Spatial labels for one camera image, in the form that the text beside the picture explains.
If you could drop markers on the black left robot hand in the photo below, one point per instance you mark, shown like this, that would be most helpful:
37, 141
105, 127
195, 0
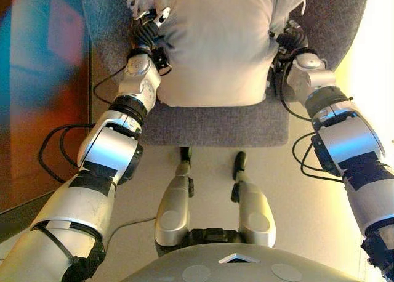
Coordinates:
146, 32

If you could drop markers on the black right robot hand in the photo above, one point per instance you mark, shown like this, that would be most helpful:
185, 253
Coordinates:
292, 38

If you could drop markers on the white fringed cushion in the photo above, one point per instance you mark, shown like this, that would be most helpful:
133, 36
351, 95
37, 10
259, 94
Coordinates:
215, 48

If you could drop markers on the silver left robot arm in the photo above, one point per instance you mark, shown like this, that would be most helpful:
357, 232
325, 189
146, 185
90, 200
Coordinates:
101, 159

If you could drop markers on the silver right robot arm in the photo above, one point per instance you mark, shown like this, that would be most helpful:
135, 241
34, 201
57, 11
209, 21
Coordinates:
348, 140

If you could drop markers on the grey fabric armchair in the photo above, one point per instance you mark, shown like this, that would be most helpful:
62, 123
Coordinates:
215, 126

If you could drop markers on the silver left robot leg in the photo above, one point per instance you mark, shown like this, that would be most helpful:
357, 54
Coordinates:
174, 202

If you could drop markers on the silver robot leg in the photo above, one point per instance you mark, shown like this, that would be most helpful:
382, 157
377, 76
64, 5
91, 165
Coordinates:
255, 208
174, 202

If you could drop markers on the silver right robot leg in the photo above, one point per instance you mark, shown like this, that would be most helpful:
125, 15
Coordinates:
255, 208

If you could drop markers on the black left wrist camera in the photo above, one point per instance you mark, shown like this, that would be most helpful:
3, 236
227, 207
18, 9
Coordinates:
161, 58

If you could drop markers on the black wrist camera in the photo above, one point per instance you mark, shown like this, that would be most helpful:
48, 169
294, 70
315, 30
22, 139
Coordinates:
275, 69
161, 58

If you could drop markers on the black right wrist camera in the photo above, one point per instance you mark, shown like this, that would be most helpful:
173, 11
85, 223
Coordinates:
275, 69

